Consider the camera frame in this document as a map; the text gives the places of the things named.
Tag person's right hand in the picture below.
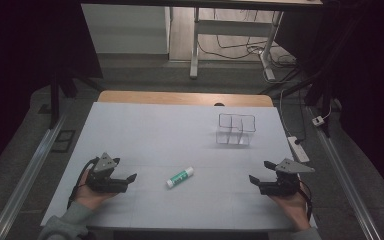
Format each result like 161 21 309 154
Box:
268 189 312 232

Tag person's left hand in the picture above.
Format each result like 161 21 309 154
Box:
74 169 118 212

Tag white floor cable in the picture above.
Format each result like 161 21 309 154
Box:
262 66 296 138

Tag black square floor frame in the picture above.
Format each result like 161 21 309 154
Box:
50 129 77 154

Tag white power strip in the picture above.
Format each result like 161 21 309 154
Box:
286 135 311 164

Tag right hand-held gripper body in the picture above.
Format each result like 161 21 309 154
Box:
259 157 316 197

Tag dark curtain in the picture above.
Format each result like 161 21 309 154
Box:
0 0 104 183
274 0 384 206

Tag white desk frame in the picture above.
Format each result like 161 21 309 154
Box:
189 6 285 82

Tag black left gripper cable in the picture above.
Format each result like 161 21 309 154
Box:
66 157 98 210

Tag white table mat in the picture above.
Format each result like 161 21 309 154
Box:
40 101 318 233

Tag white cabinet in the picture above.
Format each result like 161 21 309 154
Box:
80 3 172 56

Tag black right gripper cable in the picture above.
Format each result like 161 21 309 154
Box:
298 180 314 223

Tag black metal stand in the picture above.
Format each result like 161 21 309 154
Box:
259 63 336 138
48 66 105 130

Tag clear plastic organizer box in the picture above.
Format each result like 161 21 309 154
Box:
215 112 257 147

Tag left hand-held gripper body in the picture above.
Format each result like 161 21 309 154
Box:
85 152 129 194

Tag aluminium rail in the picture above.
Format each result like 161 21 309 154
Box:
307 105 383 240
0 113 68 240

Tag black floor cable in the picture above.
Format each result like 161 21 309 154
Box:
197 8 298 68

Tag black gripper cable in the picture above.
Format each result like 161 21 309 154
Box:
298 180 314 223
66 157 98 210

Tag green and white glue stick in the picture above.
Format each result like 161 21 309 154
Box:
165 166 195 189

